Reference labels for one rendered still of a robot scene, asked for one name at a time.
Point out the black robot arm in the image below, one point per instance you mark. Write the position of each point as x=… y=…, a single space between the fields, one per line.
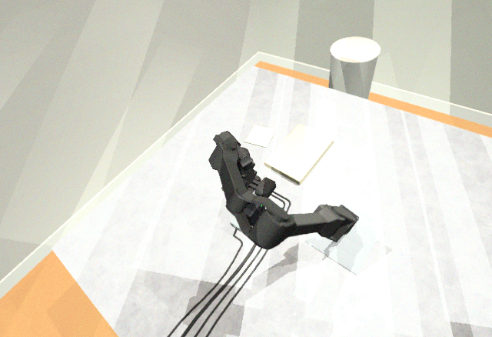
x=275 y=225

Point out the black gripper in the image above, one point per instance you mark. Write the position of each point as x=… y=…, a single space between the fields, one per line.
x=262 y=188

